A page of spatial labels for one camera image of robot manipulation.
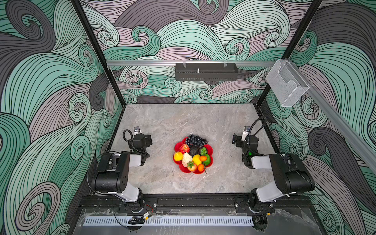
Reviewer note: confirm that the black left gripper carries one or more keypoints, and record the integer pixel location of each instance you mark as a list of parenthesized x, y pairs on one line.
[(147, 140)]

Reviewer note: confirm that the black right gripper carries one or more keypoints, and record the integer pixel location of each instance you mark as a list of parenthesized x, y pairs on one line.
[(239, 140)]

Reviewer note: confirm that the small yellow lemon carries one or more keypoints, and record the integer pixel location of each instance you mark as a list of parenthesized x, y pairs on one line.
[(178, 156)]

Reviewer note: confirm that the red apple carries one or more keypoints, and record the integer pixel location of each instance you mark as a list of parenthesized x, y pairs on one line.
[(184, 149)]

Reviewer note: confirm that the green lime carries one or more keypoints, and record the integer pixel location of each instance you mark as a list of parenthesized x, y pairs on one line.
[(208, 160)]

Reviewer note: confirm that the beige garlic bulb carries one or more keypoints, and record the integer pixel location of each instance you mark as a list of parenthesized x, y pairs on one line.
[(186, 159)]

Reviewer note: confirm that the black grape bunch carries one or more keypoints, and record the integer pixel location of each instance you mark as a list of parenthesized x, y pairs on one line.
[(195, 141)]

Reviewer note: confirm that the red flower-shaped fruit bowl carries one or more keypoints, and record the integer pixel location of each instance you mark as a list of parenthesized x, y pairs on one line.
[(186, 170)]

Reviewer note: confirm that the large yellow lemon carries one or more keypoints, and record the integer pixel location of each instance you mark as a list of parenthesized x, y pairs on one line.
[(196, 159)]

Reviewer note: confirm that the red peach with leaf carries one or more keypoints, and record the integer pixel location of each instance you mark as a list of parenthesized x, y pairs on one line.
[(191, 166)]

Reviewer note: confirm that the dark avocado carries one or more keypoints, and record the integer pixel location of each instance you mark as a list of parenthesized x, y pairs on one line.
[(193, 150)]

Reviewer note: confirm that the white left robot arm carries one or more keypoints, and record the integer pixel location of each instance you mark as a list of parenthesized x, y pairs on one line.
[(112, 173)]

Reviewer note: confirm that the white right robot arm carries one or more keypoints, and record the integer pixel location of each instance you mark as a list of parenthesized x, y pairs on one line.
[(290, 176)]

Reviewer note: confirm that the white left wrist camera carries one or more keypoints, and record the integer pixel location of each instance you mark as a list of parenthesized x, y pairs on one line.
[(137, 130)]

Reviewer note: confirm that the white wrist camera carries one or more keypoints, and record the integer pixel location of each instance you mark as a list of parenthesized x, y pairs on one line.
[(245, 132), (137, 130)]

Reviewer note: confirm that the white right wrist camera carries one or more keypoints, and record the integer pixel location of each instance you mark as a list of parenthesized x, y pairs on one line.
[(245, 132)]

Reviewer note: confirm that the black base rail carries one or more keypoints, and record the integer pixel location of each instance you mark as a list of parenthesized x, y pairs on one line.
[(160, 203)]

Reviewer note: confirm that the clear plastic wall bin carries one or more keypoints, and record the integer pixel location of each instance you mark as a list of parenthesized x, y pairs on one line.
[(287, 82)]

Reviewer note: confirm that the black perforated wall tray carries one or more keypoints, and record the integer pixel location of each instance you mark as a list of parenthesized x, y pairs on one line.
[(206, 72)]

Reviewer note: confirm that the white slotted cable duct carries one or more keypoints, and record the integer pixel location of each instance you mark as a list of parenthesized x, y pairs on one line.
[(172, 221)]

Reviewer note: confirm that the aluminium rail back wall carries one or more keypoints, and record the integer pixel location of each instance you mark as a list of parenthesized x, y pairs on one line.
[(162, 63)]

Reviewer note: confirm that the aluminium rail wall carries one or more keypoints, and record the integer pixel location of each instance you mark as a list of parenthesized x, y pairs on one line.
[(349, 108), (162, 63)]

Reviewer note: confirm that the aluminium rail right wall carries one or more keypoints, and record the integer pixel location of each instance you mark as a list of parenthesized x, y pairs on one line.
[(349, 108)]

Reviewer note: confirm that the black frame post right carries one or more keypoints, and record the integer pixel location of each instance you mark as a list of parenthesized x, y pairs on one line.
[(302, 28)]

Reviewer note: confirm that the black frame post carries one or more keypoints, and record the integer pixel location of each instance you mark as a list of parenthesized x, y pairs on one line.
[(99, 53), (302, 28)]

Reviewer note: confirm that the black frame post left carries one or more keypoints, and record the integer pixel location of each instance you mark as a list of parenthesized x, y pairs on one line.
[(99, 53)]

